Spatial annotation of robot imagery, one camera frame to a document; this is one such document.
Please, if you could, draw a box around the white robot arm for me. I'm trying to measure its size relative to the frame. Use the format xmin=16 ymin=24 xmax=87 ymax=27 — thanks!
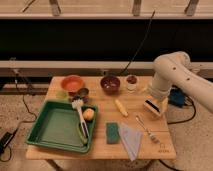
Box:
xmin=143 ymin=51 xmax=213 ymax=117

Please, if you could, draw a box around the white dish brush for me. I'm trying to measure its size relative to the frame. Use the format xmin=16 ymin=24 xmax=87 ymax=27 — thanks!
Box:
xmin=71 ymin=99 xmax=89 ymax=138

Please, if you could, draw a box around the white cup with brown contents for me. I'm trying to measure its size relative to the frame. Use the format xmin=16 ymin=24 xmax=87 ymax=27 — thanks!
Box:
xmin=126 ymin=75 xmax=138 ymax=91

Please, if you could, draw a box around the purple bowl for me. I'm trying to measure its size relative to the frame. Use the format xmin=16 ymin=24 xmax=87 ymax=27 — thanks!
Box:
xmin=100 ymin=75 xmax=120 ymax=94

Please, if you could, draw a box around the dark metal can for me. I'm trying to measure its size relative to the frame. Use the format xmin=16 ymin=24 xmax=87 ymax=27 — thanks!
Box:
xmin=77 ymin=88 xmax=89 ymax=102

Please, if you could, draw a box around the orange bowl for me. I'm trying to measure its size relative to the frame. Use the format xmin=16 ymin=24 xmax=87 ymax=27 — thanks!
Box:
xmin=61 ymin=75 xmax=84 ymax=93

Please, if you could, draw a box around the green sponge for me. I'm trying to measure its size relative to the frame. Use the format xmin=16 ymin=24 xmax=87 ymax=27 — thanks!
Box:
xmin=106 ymin=122 xmax=120 ymax=144

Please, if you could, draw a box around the yellow round fruit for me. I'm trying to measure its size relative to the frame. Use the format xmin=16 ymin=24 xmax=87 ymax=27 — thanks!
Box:
xmin=83 ymin=108 xmax=94 ymax=121

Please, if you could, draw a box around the blue device with cables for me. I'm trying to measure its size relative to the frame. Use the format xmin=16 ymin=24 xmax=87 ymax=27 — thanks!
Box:
xmin=168 ymin=89 xmax=185 ymax=107

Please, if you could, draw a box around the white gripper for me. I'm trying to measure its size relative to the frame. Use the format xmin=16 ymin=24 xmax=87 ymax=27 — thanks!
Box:
xmin=143 ymin=96 xmax=168 ymax=117

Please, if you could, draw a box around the green plastic tray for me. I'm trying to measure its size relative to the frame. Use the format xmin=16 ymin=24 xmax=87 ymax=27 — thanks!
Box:
xmin=26 ymin=100 xmax=98 ymax=154

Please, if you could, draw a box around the light blue folded cloth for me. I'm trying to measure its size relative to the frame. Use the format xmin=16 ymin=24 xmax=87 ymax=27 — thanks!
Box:
xmin=119 ymin=123 xmax=142 ymax=161

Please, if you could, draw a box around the black hanging cable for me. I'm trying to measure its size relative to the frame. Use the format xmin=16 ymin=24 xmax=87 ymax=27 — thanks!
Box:
xmin=118 ymin=9 xmax=157 ymax=77

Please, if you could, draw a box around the black power adapter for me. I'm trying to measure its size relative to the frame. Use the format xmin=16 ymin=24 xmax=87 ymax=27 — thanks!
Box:
xmin=0 ymin=132 xmax=13 ymax=154

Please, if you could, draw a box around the small green cup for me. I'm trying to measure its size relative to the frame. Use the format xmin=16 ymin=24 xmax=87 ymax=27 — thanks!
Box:
xmin=56 ymin=90 xmax=69 ymax=100

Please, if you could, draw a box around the wooden table board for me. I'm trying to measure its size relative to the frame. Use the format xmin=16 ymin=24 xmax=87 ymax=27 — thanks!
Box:
xmin=26 ymin=77 xmax=176 ymax=160

